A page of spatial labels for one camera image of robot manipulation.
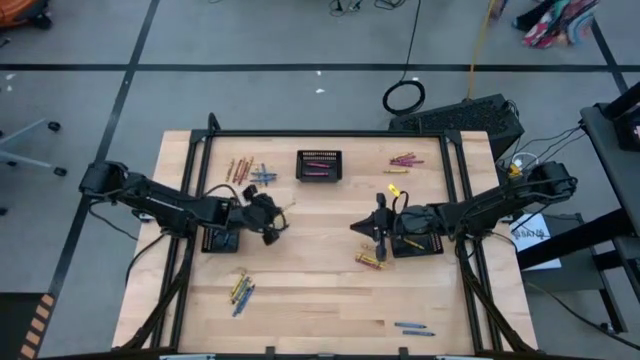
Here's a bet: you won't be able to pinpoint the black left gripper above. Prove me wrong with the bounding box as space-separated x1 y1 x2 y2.
234 183 291 247

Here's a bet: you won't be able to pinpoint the black aluminium table frame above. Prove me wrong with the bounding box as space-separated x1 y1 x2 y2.
112 112 539 360

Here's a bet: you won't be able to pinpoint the black floor cable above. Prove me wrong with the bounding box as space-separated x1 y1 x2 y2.
523 280 640 352

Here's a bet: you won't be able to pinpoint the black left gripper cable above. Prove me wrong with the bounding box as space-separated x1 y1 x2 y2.
203 182 291 234

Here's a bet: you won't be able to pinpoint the grey cart platform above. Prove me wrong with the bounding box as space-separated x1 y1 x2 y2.
519 213 629 334

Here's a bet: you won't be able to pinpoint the white paper sign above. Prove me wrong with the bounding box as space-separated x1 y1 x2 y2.
508 213 564 272

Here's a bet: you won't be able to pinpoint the black monitor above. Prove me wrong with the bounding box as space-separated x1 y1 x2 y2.
602 82 640 152

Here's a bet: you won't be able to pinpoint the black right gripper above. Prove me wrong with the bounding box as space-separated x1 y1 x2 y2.
349 191 442 263

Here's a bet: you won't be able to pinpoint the yellow cable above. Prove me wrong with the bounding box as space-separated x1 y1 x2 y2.
464 0 497 100

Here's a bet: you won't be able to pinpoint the black tangled cables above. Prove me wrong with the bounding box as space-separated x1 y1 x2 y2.
327 0 409 17

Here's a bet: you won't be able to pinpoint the black orange striped mat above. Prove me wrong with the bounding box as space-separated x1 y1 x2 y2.
0 292 56 360

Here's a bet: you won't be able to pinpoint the black plastic mesh basket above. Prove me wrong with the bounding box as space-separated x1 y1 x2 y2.
389 232 445 259
294 148 344 183
200 227 241 254

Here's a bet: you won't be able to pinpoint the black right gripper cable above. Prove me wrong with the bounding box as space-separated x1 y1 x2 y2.
391 189 411 215

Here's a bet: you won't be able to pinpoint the black computer tower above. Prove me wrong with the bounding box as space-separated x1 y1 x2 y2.
388 93 526 161

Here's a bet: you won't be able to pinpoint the black arm base cable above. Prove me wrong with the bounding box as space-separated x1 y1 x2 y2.
123 230 169 287

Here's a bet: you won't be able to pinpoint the black computer cables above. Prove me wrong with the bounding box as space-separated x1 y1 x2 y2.
519 124 586 166

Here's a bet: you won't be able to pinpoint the orange wheeled object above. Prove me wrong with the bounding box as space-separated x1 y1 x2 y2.
0 0 54 30

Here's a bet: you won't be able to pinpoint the black coiled cable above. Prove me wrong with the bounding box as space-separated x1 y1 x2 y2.
381 0 427 117

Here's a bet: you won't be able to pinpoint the black side table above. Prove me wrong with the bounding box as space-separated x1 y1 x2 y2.
516 102 640 334

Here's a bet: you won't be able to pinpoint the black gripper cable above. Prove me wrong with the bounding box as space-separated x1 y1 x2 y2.
391 189 411 215
203 182 291 234

